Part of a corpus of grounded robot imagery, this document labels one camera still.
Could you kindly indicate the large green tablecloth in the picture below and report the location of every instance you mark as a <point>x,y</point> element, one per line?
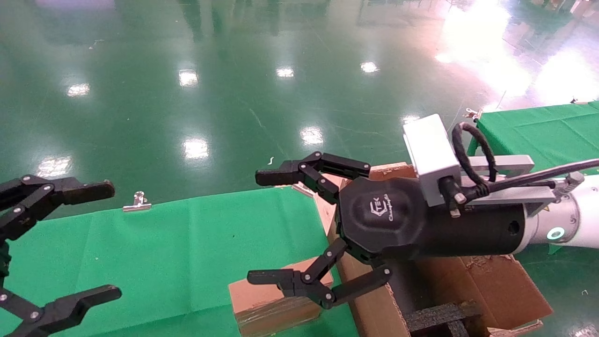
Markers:
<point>178,248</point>

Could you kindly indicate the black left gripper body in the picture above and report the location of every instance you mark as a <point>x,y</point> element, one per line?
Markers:
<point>3,260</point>

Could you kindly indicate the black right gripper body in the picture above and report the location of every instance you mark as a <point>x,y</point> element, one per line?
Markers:
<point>388,220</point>

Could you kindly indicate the small long cardboard box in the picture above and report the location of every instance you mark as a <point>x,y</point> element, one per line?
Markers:
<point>262,309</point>

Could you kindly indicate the green tablecloth with corner clips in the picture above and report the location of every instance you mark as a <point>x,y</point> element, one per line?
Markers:
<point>538,131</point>

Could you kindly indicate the black foam insert block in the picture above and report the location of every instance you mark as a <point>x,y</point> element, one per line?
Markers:
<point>435,318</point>

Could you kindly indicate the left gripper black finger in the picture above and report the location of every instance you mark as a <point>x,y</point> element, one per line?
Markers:
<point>70,189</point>
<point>79,302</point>

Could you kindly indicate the large open cardboard carton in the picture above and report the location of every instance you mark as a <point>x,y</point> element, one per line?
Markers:
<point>496,285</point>

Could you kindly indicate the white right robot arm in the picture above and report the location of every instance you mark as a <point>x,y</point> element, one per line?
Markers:
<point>580,220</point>

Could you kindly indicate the silver binder clip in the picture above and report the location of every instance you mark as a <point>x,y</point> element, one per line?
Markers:
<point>138,203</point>
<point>473,113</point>
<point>302,188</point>

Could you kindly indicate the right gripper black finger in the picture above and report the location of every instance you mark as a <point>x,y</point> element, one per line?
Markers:
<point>299,283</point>
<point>290,172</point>

